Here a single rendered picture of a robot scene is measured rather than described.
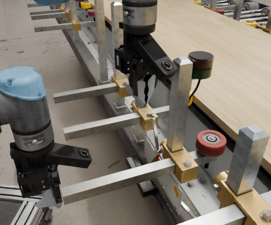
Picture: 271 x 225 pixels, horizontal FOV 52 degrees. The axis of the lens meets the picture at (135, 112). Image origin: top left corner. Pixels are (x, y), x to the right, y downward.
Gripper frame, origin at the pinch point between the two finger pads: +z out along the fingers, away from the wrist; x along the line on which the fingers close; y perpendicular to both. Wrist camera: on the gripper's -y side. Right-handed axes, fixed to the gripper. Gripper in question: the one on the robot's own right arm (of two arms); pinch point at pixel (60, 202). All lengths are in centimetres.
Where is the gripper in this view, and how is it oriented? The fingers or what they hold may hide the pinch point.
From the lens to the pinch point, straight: 74.6
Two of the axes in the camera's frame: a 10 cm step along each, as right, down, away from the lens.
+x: 3.6, 5.1, -7.8
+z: 0.0, 8.3, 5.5
